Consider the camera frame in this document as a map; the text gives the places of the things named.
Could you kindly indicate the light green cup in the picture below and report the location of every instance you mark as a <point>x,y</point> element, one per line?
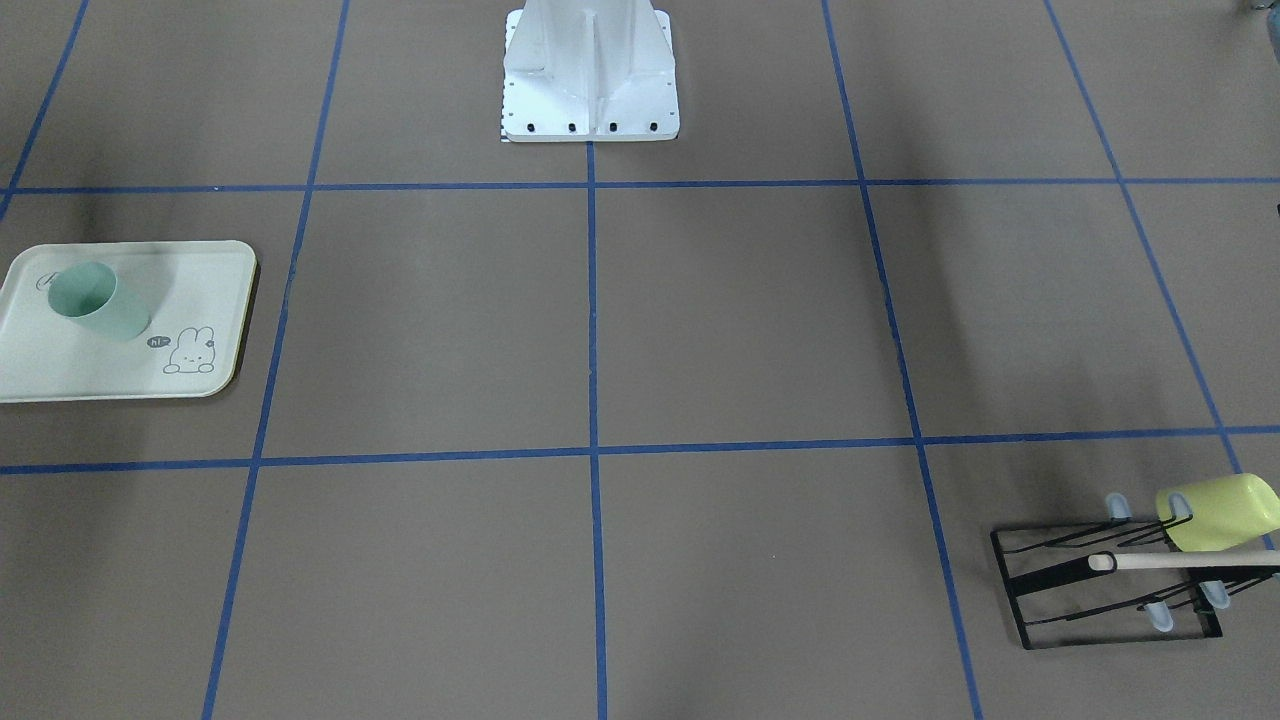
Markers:
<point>94,297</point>

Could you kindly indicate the cream rabbit tray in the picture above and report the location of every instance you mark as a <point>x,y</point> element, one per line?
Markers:
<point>197,295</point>

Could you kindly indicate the yellow cup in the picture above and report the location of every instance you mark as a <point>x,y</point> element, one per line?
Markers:
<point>1218,514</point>

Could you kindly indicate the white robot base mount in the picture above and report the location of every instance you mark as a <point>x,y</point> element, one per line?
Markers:
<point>589,71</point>

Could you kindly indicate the black wire cup rack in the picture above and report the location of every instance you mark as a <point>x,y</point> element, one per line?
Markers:
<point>1055,601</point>

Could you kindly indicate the wooden rack handle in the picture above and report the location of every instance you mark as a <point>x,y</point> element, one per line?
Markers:
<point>1108,561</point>

